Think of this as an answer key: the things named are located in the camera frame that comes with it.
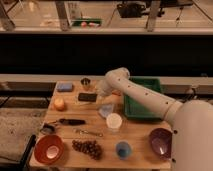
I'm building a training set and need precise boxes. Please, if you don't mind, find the black handled scoop tool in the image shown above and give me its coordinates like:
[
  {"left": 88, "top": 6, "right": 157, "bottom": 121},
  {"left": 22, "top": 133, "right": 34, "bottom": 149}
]
[{"left": 40, "top": 118, "right": 86, "bottom": 135}]

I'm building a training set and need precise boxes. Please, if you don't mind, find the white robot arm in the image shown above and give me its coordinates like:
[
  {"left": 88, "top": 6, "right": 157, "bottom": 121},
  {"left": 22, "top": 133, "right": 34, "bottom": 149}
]
[{"left": 97, "top": 67, "right": 213, "bottom": 171}]

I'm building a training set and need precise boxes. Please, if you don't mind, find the small metal cup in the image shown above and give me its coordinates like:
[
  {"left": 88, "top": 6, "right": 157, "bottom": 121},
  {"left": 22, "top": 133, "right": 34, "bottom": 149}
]
[{"left": 81, "top": 78, "right": 91, "bottom": 91}]

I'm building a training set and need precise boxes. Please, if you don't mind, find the purple bowl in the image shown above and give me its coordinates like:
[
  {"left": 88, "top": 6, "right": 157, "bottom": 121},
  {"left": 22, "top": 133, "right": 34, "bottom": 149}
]
[{"left": 149, "top": 128, "right": 172, "bottom": 159}]

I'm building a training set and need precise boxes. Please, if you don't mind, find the black eraser block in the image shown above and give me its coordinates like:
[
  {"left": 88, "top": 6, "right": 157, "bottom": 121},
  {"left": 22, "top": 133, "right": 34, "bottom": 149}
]
[{"left": 78, "top": 93, "right": 97, "bottom": 102}]

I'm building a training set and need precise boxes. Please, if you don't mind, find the white plastic cup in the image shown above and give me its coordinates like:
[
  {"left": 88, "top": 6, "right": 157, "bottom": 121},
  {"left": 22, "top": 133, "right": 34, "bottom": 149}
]
[{"left": 106, "top": 113, "right": 122, "bottom": 132}]

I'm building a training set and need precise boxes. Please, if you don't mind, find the black camera device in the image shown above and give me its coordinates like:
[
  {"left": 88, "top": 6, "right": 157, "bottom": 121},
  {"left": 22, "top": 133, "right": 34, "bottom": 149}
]
[{"left": 117, "top": 2, "right": 146, "bottom": 18}]

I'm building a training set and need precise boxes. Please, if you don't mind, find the green plastic tray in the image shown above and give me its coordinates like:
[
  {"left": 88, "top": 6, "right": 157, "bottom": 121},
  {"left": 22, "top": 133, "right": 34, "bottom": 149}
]
[{"left": 124, "top": 77, "right": 162, "bottom": 122}]

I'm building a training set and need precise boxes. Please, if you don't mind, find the blue plastic cup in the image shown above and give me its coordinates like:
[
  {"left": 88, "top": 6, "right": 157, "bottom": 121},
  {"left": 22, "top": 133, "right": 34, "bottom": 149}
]
[{"left": 115, "top": 141, "right": 132, "bottom": 160}]

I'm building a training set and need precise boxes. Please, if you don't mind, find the bunch of dark grapes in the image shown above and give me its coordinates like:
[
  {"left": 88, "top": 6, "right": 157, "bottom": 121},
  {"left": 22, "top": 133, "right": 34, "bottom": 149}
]
[{"left": 72, "top": 140, "right": 103, "bottom": 160}]

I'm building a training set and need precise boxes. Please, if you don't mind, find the orange fruit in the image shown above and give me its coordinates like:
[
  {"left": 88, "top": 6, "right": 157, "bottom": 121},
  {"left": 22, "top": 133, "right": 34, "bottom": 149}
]
[{"left": 54, "top": 98, "right": 65, "bottom": 111}]

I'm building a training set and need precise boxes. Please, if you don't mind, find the light blue cloth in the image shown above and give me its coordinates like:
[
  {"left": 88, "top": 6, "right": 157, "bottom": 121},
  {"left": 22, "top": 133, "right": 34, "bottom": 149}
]
[{"left": 98, "top": 104, "right": 114, "bottom": 118}]

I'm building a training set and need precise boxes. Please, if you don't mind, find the green box on shelf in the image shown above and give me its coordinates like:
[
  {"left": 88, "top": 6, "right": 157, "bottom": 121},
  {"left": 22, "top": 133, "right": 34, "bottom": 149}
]
[{"left": 72, "top": 18, "right": 102, "bottom": 27}]

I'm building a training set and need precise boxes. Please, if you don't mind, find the red bowl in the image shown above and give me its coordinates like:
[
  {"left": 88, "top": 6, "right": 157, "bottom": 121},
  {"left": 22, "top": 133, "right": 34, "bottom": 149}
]
[{"left": 34, "top": 135, "right": 64, "bottom": 165}]

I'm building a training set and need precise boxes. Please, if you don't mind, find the blue sponge block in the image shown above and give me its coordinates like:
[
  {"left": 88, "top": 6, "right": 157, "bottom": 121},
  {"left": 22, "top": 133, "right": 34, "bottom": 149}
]
[{"left": 56, "top": 83, "right": 73, "bottom": 92}]

